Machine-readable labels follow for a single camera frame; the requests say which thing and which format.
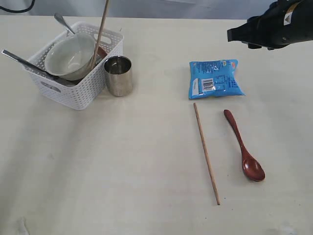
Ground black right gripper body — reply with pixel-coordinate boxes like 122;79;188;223
244;0;297;50

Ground blue chips bag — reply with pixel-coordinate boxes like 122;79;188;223
189;59;244;99

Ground wooden chopstick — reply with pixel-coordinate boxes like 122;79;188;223
193;102;221;205
91;0;110;69

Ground stainless steel cup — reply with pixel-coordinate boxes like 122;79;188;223
103;55;133;97

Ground reddish brown wooden spoon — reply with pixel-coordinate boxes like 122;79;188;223
224;110;266;182

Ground silver metal knife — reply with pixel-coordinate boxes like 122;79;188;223
1;50;78;86

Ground silver metal spoon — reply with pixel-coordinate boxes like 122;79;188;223
54;13;75;34

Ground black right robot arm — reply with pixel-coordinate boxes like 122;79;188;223
242;0;313;50

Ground brown round plate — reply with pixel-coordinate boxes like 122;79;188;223
97;47;108;58

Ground white ceramic bowl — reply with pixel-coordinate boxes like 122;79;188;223
44;33;95;81

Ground white woven plastic basket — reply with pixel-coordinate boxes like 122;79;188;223
22;22;124;111

